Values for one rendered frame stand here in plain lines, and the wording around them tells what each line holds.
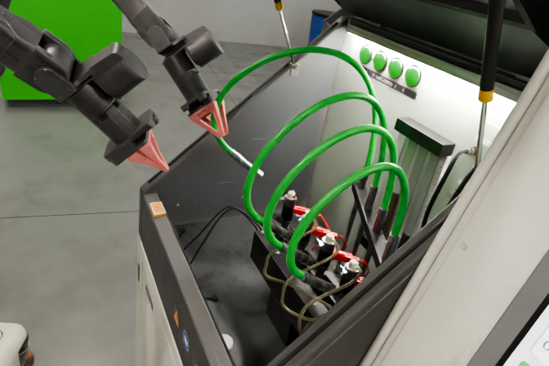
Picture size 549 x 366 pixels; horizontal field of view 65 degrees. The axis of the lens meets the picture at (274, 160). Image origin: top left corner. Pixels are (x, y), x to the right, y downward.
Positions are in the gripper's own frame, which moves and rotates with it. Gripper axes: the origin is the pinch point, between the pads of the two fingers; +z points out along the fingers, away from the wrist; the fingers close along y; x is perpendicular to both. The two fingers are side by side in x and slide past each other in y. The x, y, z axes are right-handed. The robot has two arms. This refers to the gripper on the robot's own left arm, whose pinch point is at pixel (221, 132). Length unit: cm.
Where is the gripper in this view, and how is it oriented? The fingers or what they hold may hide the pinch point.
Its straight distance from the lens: 97.2
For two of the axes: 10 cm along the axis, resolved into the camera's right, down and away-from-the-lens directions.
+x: -8.3, 5.0, 2.7
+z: 5.3, 8.4, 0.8
